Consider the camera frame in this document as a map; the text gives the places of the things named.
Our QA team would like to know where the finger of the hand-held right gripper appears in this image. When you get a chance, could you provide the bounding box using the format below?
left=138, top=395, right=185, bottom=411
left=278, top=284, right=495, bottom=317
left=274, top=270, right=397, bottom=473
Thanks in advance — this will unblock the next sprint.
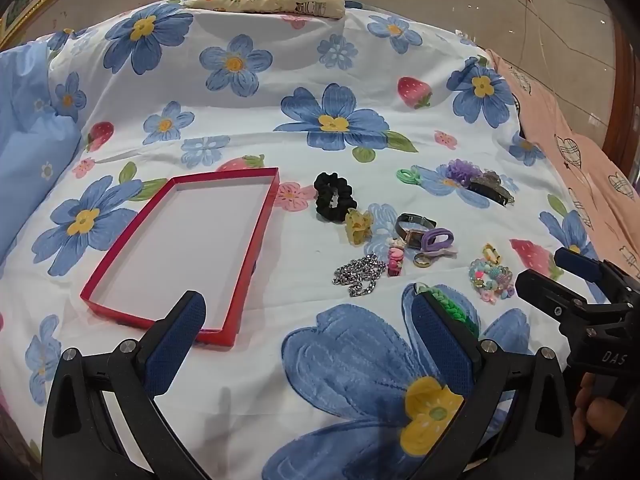
left=554, top=247, right=628, bottom=306
left=515, top=269, right=621, bottom=333

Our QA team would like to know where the brown wooden furniture edge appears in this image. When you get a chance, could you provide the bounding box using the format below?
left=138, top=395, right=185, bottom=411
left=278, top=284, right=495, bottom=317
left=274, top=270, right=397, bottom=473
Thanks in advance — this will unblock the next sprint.
left=602, top=0, right=640, bottom=171

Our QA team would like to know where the pink heart-print blanket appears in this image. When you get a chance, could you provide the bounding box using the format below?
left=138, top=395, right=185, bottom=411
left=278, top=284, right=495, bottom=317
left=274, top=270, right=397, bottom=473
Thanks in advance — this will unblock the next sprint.
left=485, top=47, right=640, bottom=281

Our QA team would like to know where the dark hair claw clip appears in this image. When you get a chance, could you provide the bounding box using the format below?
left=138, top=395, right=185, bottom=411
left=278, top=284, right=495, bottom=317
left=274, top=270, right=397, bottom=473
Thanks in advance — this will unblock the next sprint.
left=467, top=171, right=516, bottom=208

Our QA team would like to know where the green braided hair clip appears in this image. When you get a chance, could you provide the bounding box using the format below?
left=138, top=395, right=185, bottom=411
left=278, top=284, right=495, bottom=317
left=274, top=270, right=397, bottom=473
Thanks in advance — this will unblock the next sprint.
left=417, top=284, right=478, bottom=341

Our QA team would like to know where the silver chain necklace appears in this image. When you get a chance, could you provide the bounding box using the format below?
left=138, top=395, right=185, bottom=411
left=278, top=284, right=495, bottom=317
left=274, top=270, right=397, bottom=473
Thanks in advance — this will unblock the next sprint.
left=332, top=254, right=386, bottom=298

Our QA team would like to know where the red cardboard box lid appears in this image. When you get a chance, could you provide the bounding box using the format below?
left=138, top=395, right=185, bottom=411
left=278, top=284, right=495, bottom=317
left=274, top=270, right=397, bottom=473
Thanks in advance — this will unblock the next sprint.
left=80, top=166, right=281, bottom=347

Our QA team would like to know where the purple hair tie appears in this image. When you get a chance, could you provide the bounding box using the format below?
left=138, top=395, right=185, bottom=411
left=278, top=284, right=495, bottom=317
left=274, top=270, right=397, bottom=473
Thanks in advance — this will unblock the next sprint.
left=419, top=227, right=458, bottom=258

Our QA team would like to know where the pink cartoon hair clip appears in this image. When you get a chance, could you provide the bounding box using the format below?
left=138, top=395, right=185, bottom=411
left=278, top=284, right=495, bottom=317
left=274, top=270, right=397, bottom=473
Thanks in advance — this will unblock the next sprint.
left=386, top=240, right=407, bottom=277

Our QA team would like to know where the person's right hand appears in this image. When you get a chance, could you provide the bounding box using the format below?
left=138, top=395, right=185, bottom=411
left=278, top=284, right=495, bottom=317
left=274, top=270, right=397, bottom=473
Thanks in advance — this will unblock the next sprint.
left=572, top=385, right=627, bottom=448

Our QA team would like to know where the yellow translucent hair claw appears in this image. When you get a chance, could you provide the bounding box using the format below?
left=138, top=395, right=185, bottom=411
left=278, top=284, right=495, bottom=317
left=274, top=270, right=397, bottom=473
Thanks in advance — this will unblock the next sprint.
left=345, top=206, right=375, bottom=246

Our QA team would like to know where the blue flower-print pillow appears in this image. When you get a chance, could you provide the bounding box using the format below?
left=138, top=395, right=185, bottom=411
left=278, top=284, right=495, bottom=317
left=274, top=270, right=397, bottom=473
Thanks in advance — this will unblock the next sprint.
left=0, top=40, right=83, bottom=266

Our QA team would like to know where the black fabric scrunchie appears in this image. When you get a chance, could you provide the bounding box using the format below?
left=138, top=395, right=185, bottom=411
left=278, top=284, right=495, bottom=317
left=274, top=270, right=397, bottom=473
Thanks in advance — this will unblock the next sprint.
left=313, top=171, right=357, bottom=222

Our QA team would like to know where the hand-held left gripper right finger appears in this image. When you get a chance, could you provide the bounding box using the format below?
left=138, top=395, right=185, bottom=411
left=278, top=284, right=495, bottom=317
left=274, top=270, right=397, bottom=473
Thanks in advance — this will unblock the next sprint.
left=410, top=289, right=576, bottom=480

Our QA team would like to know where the colourful bead bracelet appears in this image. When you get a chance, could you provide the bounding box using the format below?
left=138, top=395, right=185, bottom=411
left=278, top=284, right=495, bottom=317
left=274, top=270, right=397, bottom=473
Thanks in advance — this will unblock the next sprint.
left=468, top=258, right=516, bottom=303

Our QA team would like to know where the gilded ornate frame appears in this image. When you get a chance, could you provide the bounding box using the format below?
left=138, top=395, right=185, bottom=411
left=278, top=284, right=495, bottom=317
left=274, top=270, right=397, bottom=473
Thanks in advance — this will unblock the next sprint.
left=0, top=0, right=76, bottom=48

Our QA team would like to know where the white floral bed sheet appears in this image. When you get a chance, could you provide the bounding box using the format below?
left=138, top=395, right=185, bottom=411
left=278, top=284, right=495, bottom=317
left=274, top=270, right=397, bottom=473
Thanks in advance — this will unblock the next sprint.
left=0, top=0, right=601, bottom=480

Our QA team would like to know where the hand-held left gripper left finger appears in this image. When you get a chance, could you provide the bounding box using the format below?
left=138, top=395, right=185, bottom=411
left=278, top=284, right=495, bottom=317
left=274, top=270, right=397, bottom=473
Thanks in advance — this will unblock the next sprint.
left=41, top=290, right=208, bottom=480

